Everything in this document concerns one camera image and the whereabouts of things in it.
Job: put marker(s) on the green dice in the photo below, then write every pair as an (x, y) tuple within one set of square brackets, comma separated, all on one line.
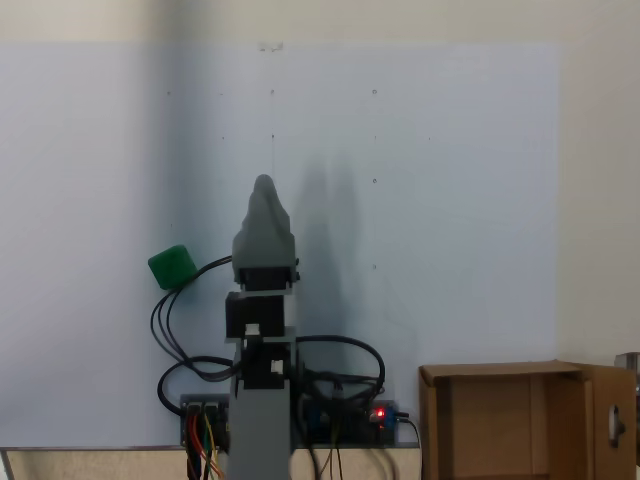
[(172, 267)]

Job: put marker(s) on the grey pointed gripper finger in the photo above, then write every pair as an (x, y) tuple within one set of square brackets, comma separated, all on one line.
[(265, 205)]

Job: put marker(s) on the circuit board with red light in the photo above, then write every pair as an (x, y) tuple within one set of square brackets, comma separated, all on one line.
[(387, 435)]

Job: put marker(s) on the brown cardboard box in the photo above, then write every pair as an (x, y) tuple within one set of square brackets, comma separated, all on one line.
[(505, 425)]

